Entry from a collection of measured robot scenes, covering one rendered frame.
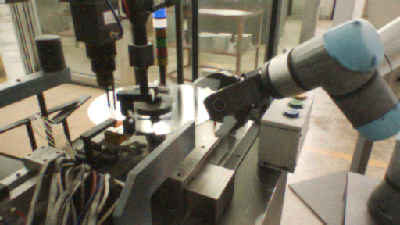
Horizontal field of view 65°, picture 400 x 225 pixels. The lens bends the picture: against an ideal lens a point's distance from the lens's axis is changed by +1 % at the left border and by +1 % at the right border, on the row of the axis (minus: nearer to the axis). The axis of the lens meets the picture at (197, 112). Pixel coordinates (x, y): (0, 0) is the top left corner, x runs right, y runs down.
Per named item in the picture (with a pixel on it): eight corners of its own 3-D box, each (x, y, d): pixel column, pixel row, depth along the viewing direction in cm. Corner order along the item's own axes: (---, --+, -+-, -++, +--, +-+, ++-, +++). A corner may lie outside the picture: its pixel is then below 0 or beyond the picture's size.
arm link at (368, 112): (387, 96, 56) (355, 50, 53) (423, 125, 46) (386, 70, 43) (346, 121, 58) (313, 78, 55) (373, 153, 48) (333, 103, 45)
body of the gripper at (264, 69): (255, 108, 66) (303, 91, 57) (229, 120, 61) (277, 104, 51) (241, 75, 66) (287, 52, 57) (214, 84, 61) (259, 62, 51)
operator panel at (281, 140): (277, 125, 114) (282, 87, 108) (308, 131, 110) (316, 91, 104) (256, 164, 91) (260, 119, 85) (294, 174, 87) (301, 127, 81)
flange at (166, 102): (179, 110, 78) (178, 101, 77) (134, 116, 75) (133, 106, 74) (169, 94, 88) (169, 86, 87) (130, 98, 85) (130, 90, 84)
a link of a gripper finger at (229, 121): (237, 137, 70) (255, 110, 64) (220, 148, 67) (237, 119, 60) (228, 128, 72) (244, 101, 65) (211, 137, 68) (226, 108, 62)
